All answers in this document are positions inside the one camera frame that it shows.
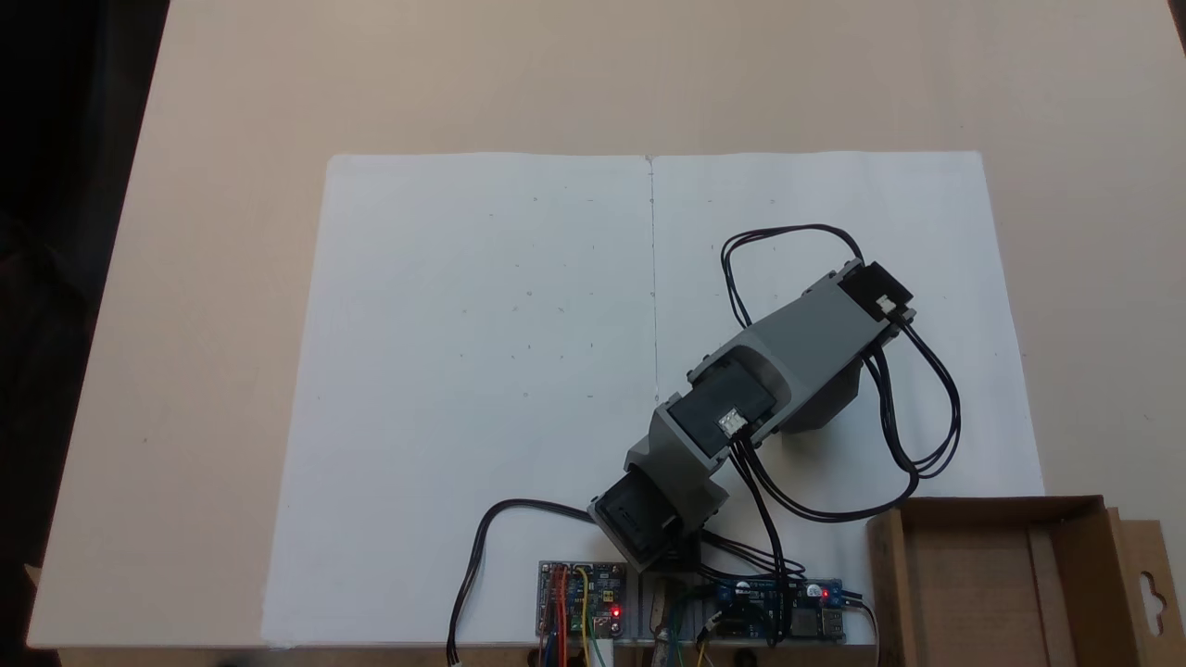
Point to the blue circuit board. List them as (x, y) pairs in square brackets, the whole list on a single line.
[(769, 607)]

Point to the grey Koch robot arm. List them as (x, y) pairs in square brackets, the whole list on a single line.
[(806, 333)]

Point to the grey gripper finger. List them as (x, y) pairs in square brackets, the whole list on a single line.
[(825, 398)]

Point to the white paper sheet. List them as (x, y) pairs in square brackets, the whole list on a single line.
[(463, 371)]

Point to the brown cardboard box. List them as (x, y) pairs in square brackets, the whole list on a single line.
[(982, 584)]

